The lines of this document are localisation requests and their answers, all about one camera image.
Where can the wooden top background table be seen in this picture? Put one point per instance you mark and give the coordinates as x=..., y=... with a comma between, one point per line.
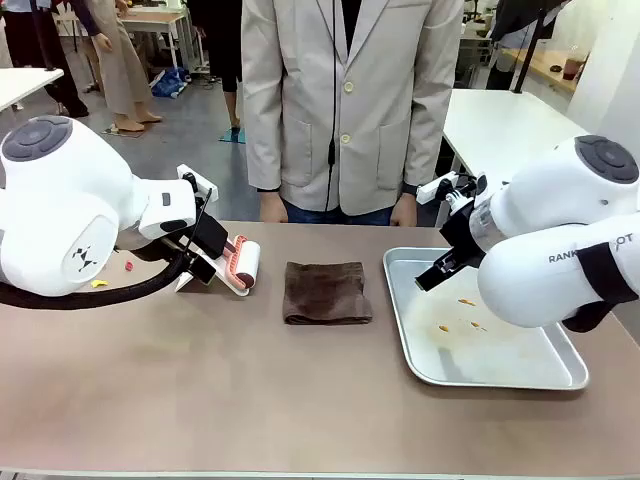
x=155, y=20

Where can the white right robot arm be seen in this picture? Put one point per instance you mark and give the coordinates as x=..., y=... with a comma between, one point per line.
x=540, y=280

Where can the brown towel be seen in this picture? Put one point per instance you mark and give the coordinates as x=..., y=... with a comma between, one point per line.
x=326, y=292

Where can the white lint roller stand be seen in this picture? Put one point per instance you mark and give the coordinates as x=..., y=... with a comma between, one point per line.
x=227, y=280

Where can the blue bag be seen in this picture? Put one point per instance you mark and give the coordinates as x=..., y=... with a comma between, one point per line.
x=169, y=84

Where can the person right hand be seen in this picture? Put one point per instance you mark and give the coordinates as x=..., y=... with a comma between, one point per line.
x=272, y=207

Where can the wooden workbench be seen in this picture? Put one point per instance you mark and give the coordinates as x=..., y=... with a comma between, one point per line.
x=545, y=67

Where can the bystander in black leggings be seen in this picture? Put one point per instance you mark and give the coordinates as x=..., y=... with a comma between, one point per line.
x=225, y=50

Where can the person left hand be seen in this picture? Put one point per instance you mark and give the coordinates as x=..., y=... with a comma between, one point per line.
x=402, y=212

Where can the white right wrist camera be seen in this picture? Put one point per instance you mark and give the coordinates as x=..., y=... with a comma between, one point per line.
x=440, y=187

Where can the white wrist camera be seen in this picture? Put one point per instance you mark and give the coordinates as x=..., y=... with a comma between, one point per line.
x=197, y=182
x=440, y=187

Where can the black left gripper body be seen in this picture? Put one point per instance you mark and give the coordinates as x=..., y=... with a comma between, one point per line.
x=180, y=252

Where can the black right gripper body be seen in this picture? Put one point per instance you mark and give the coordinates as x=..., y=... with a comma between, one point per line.
x=462, y=227

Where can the yellow paper scrap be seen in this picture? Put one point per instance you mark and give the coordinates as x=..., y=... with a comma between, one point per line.
x=100, y=283

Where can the black hanging garment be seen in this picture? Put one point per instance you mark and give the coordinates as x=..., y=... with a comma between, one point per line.
x=525, y=17

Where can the red cup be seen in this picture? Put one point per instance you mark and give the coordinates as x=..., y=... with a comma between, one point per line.
x=574, y=69

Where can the bystander in beige dress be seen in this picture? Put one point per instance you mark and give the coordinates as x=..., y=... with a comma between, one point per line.
x=122, y=60

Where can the bystander in black clothes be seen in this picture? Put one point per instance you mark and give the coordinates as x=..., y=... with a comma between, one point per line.
x=45, y=50

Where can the silver metal tray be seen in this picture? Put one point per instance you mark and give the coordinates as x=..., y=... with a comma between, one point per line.
x=450, y=360

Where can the person right forearm beige sleeve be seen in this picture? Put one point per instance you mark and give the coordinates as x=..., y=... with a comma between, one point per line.
x=262, y=145

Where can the small white background table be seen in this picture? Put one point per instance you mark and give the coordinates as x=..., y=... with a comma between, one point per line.
x=25, y=85

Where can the blue jeans of person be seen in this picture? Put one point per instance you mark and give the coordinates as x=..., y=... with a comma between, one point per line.
x=340, y=216

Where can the person torso beige blazer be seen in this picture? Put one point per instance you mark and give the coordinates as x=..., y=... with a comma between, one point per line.
x=310, y=100

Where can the teal floor mat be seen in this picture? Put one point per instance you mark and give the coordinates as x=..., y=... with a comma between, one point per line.
x=233, y=135

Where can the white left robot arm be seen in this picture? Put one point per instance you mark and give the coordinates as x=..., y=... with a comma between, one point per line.
x=60, y=210

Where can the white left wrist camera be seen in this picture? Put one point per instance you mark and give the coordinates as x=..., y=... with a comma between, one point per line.
x=197, y=182

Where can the person left forearm beige sleeve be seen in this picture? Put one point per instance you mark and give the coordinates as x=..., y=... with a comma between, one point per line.
x=430, y=145

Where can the black vertical pole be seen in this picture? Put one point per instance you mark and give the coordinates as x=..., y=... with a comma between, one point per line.
x=527, y=50

